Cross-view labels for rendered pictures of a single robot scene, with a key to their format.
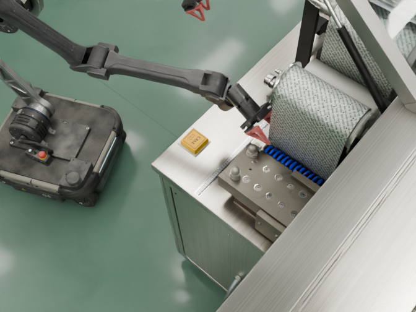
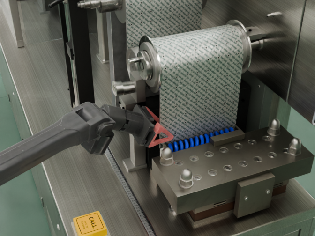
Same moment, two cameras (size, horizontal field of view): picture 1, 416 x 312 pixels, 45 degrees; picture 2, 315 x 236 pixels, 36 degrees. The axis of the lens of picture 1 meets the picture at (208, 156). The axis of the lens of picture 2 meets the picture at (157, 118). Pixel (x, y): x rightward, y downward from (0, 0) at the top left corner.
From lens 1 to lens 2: 1.03 m
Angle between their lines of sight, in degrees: 49
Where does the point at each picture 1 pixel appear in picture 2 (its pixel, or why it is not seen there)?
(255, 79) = not seen: hidden behind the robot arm
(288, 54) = (47, 118)
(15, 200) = not seen: outside the picture
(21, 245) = not seen: outside the picture
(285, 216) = (257, 165)
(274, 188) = (220, 161)
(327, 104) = (206, 37)
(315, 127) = (212, 67)
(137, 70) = (8, 165)
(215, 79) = (92, 108)
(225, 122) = (85, 193)
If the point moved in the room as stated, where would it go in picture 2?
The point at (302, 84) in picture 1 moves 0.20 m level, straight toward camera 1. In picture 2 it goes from (173, 40) to (242, 65)
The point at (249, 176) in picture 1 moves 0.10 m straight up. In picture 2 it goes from (195, 173) to (196, 142)
